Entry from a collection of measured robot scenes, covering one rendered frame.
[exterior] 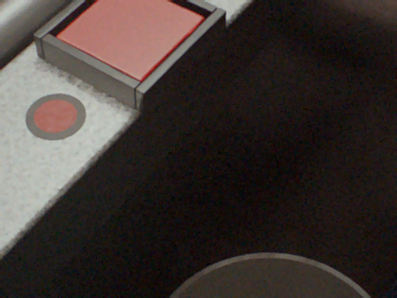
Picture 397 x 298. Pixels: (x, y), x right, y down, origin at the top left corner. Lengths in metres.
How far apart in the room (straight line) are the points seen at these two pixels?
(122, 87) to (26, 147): 0.06
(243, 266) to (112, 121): 0.62
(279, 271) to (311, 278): 0.04
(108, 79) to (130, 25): 0.04
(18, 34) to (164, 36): 0.09
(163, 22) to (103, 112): 0.06
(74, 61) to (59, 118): 0.03
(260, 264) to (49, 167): 0.64
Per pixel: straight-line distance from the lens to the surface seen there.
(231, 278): 1.02
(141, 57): 0.42
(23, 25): 0.47
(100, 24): 0.44
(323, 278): 1.01
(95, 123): 0.41
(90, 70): 0.42
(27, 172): 0.40
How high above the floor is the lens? 1.23
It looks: 52 degrees down
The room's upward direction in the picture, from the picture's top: straight up
